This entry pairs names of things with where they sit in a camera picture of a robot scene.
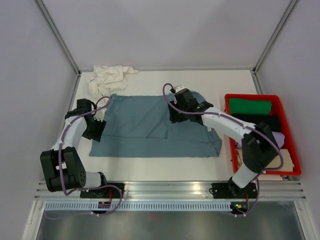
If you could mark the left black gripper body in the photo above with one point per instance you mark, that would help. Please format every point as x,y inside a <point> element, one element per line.
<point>94,130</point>

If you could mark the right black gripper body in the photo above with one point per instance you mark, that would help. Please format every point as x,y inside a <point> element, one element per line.
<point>176,116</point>

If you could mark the blue-grey t-shirt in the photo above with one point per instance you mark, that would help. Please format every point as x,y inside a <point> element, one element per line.
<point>140,127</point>

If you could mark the cream white t-shirt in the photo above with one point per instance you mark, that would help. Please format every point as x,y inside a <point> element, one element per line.
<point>108,80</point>

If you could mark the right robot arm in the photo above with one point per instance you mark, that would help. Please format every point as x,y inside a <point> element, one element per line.
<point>259,147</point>

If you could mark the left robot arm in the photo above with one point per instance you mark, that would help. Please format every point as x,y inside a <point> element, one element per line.
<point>62,167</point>

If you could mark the rolled green t-shirt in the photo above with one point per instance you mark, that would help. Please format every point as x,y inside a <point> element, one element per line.
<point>250,107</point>

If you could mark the rolled black t-shirt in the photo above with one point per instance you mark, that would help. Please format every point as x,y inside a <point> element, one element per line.
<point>271,120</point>

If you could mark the red plastic bin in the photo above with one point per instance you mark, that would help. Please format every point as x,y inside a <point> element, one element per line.
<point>276,110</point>

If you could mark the rolled lavender t-shirt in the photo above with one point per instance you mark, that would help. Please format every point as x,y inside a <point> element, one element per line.
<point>278,136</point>

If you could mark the rolled beige t-shirt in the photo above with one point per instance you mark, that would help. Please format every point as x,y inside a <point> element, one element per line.
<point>287,166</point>

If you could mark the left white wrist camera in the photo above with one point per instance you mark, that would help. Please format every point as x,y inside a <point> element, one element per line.
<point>99,115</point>

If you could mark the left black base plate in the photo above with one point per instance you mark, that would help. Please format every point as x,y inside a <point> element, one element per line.
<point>105,193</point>

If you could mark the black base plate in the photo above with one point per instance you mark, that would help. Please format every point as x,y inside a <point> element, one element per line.
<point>223,190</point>
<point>105,193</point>

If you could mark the light blue cable duct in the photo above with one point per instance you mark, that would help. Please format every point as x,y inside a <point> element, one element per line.
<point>154,206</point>

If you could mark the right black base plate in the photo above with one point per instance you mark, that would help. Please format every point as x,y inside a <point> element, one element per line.
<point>223,190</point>

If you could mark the left aluminium frame post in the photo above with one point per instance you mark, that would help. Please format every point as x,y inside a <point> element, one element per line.
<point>57,35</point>

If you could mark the aluminium frame post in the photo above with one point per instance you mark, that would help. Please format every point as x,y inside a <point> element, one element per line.
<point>57,35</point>
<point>275,34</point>

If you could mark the aluminium front rail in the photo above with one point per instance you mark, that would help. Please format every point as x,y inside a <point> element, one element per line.
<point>269,190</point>

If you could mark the right aluminium frame post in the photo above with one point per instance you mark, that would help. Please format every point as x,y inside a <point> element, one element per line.
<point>275,34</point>

